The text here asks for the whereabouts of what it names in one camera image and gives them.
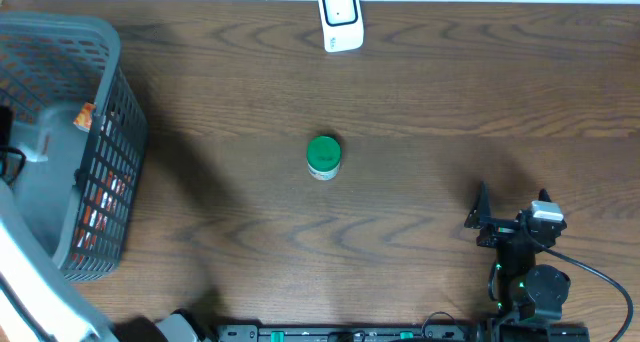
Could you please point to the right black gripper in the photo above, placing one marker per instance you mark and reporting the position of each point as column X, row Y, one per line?
column 480, row 215

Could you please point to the green lid jar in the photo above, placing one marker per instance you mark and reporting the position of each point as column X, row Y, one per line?
column 323, row 157

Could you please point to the small orange box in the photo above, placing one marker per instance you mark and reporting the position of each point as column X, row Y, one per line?
column 83, row 120

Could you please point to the long orange sachet pack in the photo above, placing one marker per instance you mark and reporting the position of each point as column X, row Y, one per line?
column 105, row 203

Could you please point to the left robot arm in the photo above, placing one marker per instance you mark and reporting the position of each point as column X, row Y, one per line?
column 38, row 304

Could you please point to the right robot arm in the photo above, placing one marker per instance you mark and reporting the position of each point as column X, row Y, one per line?
column 529, row 295

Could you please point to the white barcode scanner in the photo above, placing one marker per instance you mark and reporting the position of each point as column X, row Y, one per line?
column 342, row 25

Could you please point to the grey plastic basket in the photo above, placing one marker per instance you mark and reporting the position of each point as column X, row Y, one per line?
column 51, row 65

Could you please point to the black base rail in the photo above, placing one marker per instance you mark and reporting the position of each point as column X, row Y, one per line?
column 433, row 332

